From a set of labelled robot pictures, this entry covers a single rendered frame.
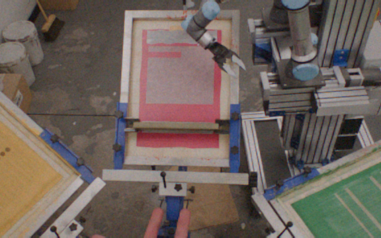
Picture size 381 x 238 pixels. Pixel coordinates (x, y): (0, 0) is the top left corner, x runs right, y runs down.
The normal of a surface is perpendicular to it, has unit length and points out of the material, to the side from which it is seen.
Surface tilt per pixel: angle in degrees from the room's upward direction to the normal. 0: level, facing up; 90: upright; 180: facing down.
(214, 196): 1
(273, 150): 0
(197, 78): 32
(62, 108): 0
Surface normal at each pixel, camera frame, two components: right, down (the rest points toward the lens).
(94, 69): -0.06, -0.66
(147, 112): -0.09, -0.16
